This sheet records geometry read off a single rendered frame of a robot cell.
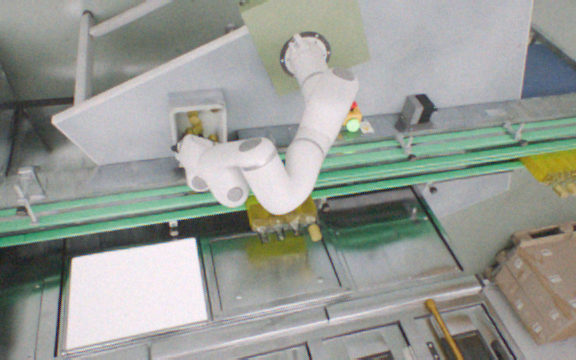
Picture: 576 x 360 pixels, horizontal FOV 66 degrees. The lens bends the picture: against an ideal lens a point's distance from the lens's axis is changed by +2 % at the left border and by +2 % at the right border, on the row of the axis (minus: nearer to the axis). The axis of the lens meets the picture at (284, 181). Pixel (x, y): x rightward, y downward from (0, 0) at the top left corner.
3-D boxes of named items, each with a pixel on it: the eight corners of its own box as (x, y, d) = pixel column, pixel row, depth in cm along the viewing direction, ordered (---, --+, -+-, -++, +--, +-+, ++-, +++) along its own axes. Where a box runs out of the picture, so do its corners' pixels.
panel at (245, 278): (70, 260, 149) (62, 359, 128) (67, 255, 147) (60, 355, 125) (320, 218, 171) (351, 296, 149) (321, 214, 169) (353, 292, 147)
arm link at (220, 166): (271, 164, 112) (245, 114, 105) (302, 196, 94) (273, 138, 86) (216, 197, 110) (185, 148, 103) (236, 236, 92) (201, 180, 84)
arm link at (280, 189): (311, 125, 94) (290, 163, 84) (333, 175, 101) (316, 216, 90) (259, 136, 101) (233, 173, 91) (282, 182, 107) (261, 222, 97)
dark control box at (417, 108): (400, 111, 172) (409, 125, 166) (406, 94, 166) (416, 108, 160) (419, 109, 174) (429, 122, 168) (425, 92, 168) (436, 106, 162)
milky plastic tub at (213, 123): (173, 145, 154) (176, 163, 148) (166, 93, 138) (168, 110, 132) (223, 140, 158) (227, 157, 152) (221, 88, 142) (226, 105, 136)
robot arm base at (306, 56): (271, 45, 126) (281, 76, 116) (309, 20, 122) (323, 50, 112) (297, 81, 137) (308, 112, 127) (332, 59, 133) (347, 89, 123)
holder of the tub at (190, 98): (175, 155, 158) (178, 170, 153) (167, 92, 138) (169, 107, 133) (223, 150, 162) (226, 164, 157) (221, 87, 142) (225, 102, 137)
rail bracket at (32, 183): (33, 183, 146) (24, 238, 132) (14, 145, 134) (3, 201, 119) (49, 181, 147) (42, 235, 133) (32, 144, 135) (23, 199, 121)
